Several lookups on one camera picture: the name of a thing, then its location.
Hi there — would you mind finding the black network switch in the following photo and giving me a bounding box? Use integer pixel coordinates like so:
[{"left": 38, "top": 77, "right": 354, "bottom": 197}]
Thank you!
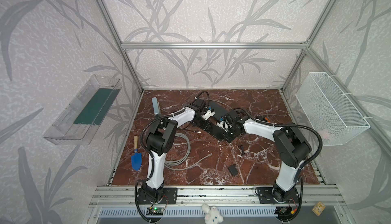
[{"left": 204, "top": 122, "right": 244, "bottom": 142}]

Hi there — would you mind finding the black power adapter with cable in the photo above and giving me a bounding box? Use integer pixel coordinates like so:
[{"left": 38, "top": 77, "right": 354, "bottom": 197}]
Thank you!
[{"left": 228, "top": 145, "right": 245, "bottom": 176}]

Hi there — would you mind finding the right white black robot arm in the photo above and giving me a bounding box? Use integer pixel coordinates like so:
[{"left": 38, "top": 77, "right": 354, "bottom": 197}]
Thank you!
[{"left": 219, "top": 108, "right": 323, "bottom": 203}]

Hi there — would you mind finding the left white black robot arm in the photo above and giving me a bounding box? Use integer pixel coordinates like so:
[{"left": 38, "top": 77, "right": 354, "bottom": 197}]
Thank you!
[{"left": 135, "top": 96, "right": 213, "bottom": 202}]

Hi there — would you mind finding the dark grey flat box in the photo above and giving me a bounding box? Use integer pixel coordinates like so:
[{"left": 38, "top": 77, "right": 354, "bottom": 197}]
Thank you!
[{"left": 209, "top": 101, "right": 230, "bottom": 119}]

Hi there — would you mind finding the light blue rectangular block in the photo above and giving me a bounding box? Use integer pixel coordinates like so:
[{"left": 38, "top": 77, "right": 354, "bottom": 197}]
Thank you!
[{"left": 152, "top": 97, "right": 161, "bottom": 116}]

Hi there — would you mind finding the pink object in basket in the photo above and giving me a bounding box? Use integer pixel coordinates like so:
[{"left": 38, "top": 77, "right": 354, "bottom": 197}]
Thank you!
[{"left": 318, "top": 129, "right": 334, "bottom": 141}]

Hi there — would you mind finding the white plush toy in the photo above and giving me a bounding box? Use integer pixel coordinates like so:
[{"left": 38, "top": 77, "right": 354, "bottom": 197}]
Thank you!
[{"left": 202, "top": 204, "right": 224, "bottom": 224}]

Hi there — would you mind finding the green lit controller board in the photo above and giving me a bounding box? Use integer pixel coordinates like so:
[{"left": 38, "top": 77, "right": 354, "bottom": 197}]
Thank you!
[{"left": 146, "top": 207, "right": 166, "bottom": 216}]

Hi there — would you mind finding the coiled grey ethernet cable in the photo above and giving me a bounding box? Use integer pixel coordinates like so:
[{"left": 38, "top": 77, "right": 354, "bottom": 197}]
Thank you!
[{"left": 163, "top": 132, "right": 213, "bottom": 172}]

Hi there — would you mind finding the blue trowel wooden handle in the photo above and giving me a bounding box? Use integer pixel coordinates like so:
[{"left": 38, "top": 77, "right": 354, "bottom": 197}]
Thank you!
[{"left": 131, "top": 135, "right": 142, "bottom": 171}]

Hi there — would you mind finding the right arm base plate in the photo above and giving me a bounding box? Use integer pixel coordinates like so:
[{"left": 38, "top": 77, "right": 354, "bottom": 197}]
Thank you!
[{"left": 255, "top": 186, "right": 300, "bottom": 204}]

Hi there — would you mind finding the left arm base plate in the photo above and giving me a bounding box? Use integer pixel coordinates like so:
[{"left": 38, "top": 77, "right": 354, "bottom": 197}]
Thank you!
[{"left": 136, "top": 187, "right": 178, "bottom": 205}]

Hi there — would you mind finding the white wire mesh basket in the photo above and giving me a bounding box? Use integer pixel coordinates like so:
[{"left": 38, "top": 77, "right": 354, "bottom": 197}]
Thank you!
[{"left": 296, "top": 72, "right": 371, "bottom": 146}]

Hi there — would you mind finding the clear acrylic wall shelf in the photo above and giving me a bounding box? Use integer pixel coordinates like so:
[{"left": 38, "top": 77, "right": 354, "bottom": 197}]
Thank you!
[{"left": 43, "top": 75, "right": 122, "bottom": 146}]

